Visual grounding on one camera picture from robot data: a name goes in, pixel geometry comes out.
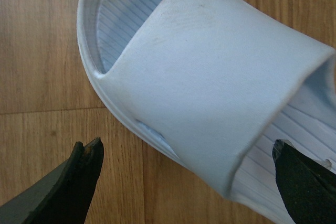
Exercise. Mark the light blue slide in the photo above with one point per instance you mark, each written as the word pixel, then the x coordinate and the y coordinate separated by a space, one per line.
pixel 212 84

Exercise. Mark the left gripper black camera right finger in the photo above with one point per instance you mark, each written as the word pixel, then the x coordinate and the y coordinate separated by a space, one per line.
pixel 306 187

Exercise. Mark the left gripper black camera left finger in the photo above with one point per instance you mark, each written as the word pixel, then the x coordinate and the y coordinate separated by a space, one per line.
pixel 62 196

